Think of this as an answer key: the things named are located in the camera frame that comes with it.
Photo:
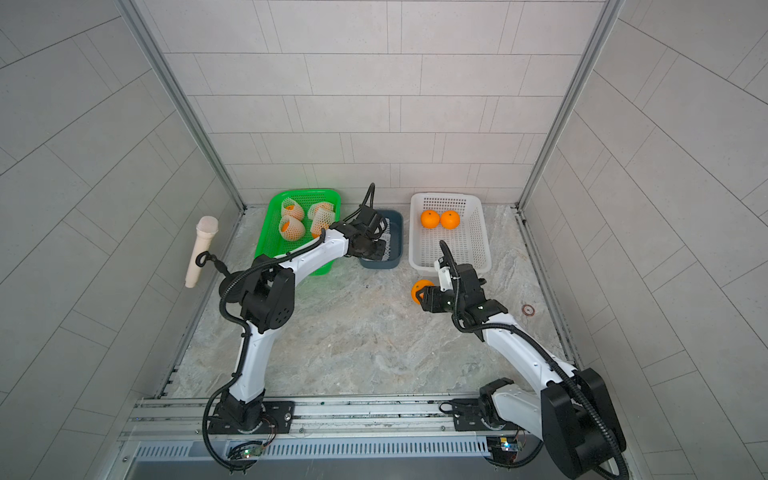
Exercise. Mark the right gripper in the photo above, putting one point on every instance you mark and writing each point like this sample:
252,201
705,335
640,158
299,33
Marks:
433,295

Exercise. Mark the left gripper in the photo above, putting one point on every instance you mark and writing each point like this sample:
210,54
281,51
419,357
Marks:
378,255

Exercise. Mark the netted orange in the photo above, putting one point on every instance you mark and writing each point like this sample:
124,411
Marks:
417,287
291,230
322,216
450,220
291,208

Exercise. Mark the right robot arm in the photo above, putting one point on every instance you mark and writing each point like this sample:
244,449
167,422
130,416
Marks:
570,410

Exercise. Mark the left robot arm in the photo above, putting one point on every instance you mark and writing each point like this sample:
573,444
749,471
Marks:
261,300

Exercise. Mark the dark blue plastic tub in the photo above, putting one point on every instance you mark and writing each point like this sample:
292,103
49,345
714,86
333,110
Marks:
396,243

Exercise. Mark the white plastic basket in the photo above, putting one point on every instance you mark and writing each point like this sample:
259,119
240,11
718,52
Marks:
468,242

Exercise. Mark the green plastic basket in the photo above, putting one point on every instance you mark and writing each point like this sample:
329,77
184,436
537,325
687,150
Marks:
272,241

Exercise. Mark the right green circuit board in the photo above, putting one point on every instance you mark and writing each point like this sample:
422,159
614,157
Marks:
503,450

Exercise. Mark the green circuit board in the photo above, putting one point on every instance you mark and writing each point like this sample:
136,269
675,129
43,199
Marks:
503,450
248,451

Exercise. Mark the left green circuit board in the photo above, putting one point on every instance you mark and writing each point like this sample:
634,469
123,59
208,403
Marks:
248,451

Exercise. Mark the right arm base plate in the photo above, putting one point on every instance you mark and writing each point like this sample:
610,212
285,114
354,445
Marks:
471,414

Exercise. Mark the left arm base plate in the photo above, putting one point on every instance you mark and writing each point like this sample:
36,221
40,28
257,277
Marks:
276,417

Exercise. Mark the aluminium rail frame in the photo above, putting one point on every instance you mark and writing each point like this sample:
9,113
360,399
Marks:
335,427

